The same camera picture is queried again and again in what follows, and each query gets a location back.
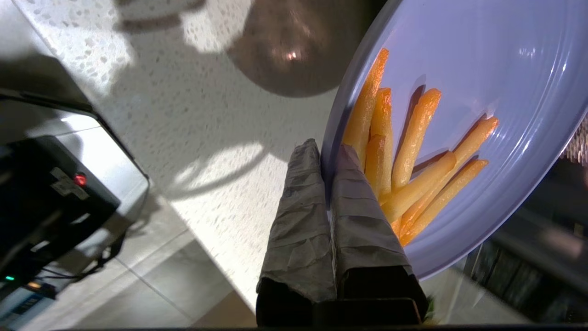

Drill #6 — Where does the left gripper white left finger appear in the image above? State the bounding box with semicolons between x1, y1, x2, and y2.
256;139;336;327

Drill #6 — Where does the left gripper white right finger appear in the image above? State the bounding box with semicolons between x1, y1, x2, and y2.
331;143;429;314

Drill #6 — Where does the purple plastic plate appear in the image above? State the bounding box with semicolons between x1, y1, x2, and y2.
320;0;588;281

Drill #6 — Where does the grey robot base platform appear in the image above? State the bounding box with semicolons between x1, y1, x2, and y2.
0;55;151;258

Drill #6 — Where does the orange french fry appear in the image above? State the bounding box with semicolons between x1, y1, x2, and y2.
400;160;489;247
381;152;458;224
342;48;389;171
400;116;499;230
390;89;442;190
365;87;394;199

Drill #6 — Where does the black electronics box red light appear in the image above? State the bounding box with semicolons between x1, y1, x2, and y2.
0;136;122;295

